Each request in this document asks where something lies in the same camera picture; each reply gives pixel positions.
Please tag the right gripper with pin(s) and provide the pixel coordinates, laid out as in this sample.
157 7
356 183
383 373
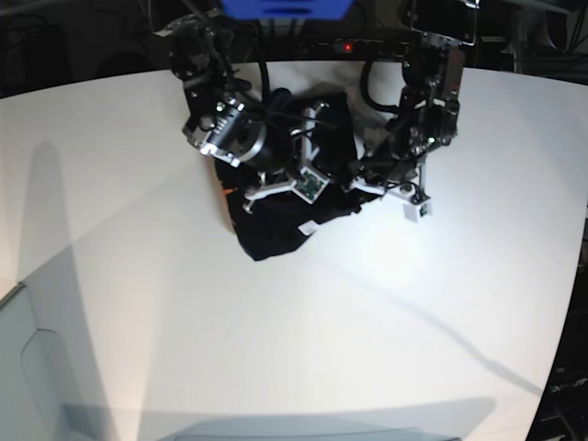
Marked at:
277 156

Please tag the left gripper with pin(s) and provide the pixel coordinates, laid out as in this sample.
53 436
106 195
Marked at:
383 172

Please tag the black T-shirt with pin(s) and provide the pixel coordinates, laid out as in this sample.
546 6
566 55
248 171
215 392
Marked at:
281 224

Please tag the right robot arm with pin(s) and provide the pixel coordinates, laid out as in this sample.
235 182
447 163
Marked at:
226 123

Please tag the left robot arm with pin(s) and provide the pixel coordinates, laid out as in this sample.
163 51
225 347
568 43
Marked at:
426 117

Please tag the black power strip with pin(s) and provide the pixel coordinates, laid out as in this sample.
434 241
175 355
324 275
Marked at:
368 48

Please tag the blue plastic box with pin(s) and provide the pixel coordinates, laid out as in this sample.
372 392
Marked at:
287 9

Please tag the white chair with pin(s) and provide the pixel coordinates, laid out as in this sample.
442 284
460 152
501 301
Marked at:
62 376

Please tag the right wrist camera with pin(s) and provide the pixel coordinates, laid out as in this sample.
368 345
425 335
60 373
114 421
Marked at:
310 185

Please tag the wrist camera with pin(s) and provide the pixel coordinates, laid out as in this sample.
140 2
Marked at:
310 185
415 212

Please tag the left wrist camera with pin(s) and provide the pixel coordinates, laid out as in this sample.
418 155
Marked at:
415 212

